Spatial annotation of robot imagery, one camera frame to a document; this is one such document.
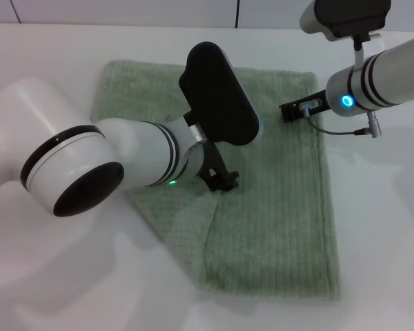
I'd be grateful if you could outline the grey cable with metal plugs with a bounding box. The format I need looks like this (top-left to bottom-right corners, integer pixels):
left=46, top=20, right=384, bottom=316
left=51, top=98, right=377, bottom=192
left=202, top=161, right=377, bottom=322
left=298, top=99, right=384, bottom=139

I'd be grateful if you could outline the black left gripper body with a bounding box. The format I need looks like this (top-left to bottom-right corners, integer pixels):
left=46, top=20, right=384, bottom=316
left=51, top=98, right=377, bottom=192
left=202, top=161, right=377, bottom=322
left=198, top=140, right=230, bottom=183

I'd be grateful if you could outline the pale green ribbed towel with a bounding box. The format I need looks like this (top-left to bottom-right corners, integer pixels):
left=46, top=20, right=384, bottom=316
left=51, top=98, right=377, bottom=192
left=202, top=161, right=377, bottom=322
left=91, top=60, right=342, bottom=301

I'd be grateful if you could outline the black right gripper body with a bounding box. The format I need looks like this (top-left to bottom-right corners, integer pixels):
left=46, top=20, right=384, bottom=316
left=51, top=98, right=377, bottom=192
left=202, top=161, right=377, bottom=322
left=279, top=89, right=331, bottom=124

